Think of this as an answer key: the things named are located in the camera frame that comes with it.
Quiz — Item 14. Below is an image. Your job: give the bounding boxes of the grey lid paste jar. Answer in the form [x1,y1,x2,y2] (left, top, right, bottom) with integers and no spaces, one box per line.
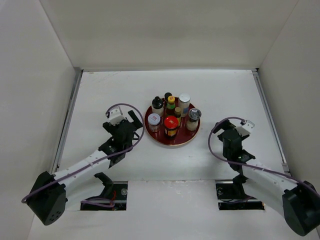
[147,113,161,133]

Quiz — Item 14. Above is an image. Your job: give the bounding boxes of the black cap white-powder bottle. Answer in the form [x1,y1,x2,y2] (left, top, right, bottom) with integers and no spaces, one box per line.
[151,96,164,117]

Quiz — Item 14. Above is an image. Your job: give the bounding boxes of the silver top salt shaker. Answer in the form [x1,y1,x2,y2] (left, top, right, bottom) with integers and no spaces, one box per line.
[186,108,202,132]

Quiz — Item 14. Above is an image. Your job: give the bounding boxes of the red lid sauce jar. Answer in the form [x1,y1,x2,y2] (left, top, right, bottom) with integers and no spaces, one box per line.
[163,115,179,139]

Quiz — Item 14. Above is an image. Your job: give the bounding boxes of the yellow cap chili sauce bottle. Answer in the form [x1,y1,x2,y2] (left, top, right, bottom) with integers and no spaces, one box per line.
[165,95,176,116]

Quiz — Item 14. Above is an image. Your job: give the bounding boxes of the black cap cumin spice bottle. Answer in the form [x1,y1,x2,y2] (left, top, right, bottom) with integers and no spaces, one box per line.
[164,92,172,101]

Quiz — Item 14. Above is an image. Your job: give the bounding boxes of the small brown yellow-label bottle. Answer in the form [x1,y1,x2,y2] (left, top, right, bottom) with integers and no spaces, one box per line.
[174,107,181,126]

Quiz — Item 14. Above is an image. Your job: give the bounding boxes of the white cylinder spice shaker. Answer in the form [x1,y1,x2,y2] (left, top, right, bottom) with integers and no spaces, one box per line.
[178,93,191,118]

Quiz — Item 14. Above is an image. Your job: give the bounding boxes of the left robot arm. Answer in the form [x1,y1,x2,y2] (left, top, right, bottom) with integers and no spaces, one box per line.
[22,105,144,226]

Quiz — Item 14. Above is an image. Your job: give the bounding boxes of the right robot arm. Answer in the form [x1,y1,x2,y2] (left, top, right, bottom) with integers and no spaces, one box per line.
[209,117,320,237]

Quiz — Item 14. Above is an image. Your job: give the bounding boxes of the red round tray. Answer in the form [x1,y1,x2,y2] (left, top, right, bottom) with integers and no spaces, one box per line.
[144,97,201,146]

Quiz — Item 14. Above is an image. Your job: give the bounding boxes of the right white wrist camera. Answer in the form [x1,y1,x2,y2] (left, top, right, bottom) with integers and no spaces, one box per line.
[235,120,255,136]

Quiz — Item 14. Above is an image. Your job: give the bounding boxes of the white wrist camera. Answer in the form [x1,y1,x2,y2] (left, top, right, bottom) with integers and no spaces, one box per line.
[235,120,255,136]
[105,106,125,126]

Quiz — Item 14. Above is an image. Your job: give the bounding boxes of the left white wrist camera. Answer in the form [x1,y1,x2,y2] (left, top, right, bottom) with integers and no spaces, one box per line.
[105,106,125,126]

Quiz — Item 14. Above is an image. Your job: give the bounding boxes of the left aluminium frame rail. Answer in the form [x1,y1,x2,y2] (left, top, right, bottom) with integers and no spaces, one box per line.
[50,67,84,173]

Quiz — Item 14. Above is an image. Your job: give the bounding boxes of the aluminium frame rail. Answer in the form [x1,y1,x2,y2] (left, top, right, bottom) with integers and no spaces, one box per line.
[252,68,290,172]
[50,67,84,173]

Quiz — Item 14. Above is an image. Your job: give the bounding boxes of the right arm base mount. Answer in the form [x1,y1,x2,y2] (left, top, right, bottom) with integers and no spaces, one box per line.
[215,177,265,211]

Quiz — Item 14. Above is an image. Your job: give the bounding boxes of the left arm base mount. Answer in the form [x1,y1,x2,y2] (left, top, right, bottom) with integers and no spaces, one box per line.
[80,172,129,211]

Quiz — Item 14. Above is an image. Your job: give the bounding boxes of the right aluminium frame rail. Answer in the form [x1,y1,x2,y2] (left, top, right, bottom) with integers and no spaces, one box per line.
[252,68,290,172]

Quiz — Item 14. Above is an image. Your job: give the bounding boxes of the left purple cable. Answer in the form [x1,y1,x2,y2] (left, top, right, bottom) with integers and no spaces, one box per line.
[21,103,146,209]

